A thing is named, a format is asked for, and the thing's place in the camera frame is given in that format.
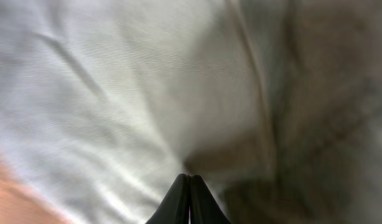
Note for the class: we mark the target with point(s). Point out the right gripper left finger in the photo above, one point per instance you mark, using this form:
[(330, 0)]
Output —
[(174, 209)]

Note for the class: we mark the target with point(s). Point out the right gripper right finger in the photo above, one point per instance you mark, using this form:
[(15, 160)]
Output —
[(203, 207)]

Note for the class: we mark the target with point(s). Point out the grey shorts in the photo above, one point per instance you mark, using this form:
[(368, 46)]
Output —
[(276, 104)]

